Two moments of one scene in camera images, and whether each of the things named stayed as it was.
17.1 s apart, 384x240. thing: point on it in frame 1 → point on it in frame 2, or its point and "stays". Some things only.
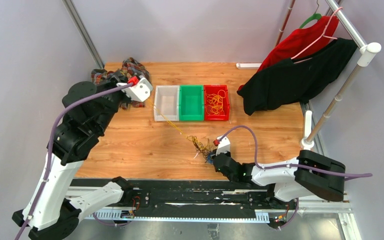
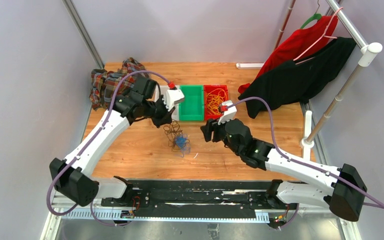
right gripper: x=228 y=154 → x=207 y=130
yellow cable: x=215 y=102 stays
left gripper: x=112 y=83 → x=166 y=117
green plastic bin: x=191 y=103 stays
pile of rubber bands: x=203 y=147 → x=177 y=140
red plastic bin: x=216 y=102 stays
